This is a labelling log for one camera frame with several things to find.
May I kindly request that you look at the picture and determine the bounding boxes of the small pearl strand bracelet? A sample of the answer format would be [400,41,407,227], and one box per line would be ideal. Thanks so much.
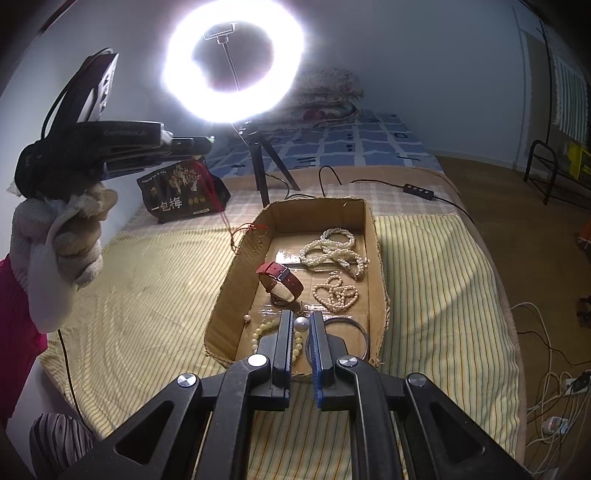
[310,270,362,314]

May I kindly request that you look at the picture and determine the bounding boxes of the cream bead bracelet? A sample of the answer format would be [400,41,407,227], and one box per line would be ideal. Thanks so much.
[249,316,306,358]

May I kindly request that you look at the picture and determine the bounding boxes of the green jade pendant red cord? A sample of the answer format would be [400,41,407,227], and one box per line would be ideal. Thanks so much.
[191,154,270,255]

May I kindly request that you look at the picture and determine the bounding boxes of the black cable with inline switch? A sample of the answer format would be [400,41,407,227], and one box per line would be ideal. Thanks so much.
[317,164,477,225]

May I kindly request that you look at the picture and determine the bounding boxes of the long braided pearl necklace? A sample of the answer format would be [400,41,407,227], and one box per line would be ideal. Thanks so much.
[298,227,371,281]

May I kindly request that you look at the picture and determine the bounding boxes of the yellow striped blanket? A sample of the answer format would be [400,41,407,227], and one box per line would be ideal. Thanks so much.
[40,214,525,479]

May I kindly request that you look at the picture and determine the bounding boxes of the white power strip cables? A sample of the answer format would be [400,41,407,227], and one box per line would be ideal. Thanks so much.
[510,301,591,478]

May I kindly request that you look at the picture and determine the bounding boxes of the ring light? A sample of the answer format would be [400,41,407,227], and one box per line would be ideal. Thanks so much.
[161,1,305,123]

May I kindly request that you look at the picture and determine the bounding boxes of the black metal rack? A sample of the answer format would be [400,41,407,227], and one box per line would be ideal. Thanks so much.
[522,139,591,206]

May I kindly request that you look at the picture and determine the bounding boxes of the checkered beige bedsheet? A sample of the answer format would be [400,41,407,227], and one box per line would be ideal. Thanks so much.
[122,166,471,236]

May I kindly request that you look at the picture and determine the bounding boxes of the left hand in white glove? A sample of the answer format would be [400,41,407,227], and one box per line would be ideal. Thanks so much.
[8,183,118,334]

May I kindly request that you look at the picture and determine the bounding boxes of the black tripod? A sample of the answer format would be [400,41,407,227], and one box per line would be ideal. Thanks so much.
[237,121,303,209]

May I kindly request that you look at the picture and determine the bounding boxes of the folded floral quilts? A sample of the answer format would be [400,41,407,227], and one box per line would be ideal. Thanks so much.
[269,68,365,124]

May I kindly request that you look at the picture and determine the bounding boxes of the red strap wristwatch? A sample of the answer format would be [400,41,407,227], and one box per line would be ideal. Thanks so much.
[256,261,304,304]

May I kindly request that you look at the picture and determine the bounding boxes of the blue patterned bedsheet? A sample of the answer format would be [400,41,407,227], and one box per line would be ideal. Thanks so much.
[202,109,440,179]

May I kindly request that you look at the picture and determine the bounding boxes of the cardboard box tray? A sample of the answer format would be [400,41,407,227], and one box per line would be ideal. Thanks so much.
[204,198,390,367]

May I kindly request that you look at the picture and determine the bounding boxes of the black snack bag chinese text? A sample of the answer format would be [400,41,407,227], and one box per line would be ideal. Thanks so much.
[137,158,231,223]

